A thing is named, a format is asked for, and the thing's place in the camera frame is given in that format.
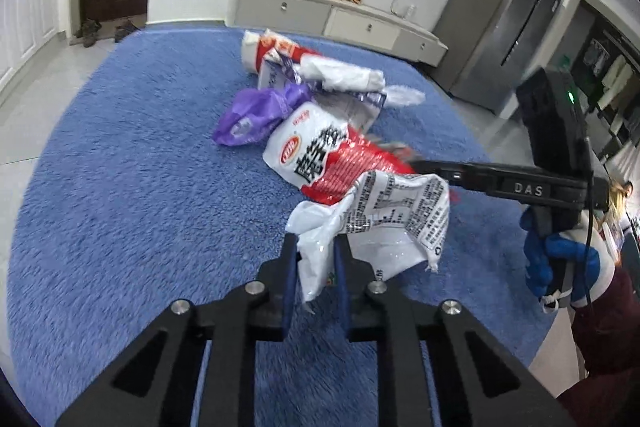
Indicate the white plastic bag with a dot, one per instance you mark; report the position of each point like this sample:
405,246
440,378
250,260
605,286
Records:
340,74

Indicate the blue fluffy rug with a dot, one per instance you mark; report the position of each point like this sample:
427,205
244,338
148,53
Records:
140,207

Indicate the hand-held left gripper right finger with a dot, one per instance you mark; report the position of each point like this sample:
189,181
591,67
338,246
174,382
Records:
341,282

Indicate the red and white snack bag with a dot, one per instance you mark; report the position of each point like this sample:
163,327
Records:
320,152

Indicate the white television cabinet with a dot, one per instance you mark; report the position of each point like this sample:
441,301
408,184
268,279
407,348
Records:
320,14

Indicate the white floor cabinet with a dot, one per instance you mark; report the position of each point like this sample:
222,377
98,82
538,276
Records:
30,12

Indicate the grey refrigerator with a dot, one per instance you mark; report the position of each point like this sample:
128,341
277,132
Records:
500,22

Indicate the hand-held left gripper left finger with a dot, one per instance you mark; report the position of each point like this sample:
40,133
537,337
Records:
289,287

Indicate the white and orange snack bag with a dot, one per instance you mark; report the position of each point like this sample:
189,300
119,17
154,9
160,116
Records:
260,47

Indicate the white printed snack wrapper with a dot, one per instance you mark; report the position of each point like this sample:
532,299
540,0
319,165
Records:
395,217

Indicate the purple plastic bag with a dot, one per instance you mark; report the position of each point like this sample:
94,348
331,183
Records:
250,117

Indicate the white and purple printed wrapper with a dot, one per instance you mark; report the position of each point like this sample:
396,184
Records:
274,74

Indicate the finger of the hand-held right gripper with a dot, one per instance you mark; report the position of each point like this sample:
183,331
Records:
460,177

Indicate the person's right hand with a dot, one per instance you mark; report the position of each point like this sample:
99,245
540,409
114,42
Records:
580,262

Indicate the small white bottle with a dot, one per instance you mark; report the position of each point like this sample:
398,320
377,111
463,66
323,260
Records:
411,11

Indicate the maroon clothing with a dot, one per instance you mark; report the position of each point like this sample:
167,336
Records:
610,337

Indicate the clear plastic wrapper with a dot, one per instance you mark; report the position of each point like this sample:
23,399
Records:
405,95

